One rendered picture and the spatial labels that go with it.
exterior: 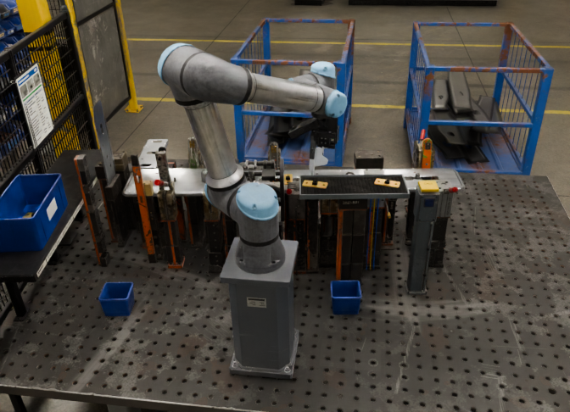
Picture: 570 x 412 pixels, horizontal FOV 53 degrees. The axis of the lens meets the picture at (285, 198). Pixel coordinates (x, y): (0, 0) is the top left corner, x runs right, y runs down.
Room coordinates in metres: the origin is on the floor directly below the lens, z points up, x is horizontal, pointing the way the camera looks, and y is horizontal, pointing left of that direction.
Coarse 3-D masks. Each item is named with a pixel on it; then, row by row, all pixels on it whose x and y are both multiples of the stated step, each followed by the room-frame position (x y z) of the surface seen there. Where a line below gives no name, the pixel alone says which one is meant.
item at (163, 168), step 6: (162, 150) 1.91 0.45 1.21; (156, 156) 1.87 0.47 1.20; (162, 156) 1.87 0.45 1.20; (162, 162) 1.87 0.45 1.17; (162, 168) 1.88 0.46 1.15; (168, 168) 1.89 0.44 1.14; (162, 174) 1.88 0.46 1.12; (168, 174) 1.88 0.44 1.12; (162, 180) 1.89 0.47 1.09; (168, 180) 1.89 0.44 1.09; (162, 186) 1.89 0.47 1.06
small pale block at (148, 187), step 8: (144, 184) 1.91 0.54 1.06; (152, 184) 1.93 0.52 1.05; (152, 192) 1.91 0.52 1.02; (152, 200) 1.91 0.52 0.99; (152, 208) 1.91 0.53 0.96; (152, 216) 1.91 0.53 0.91; (152, 224) 1.91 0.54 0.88; (152, 232) 1.91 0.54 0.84; (160, 240) 1.93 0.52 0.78; (160, 248) 1.91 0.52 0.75; (160, 256) 1.91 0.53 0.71
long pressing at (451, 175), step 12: (204, 168) 2.15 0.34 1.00; (432, 168) 2.10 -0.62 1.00; (444, 168) 2.10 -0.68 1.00; (132, 180) 2.06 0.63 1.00; (144, 180) 2.06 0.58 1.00; (180, 180) 2.05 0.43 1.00; (192, 180) 2.05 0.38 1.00; (420, 180) 2.00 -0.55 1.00; (432, 180) 2.00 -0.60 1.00; (456, 180) 1.99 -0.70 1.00; (132, 192) 1.95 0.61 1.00; (156, 192) 1.94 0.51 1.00; (180, 192) 1.94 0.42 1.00; (192, 192) 1.94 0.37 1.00
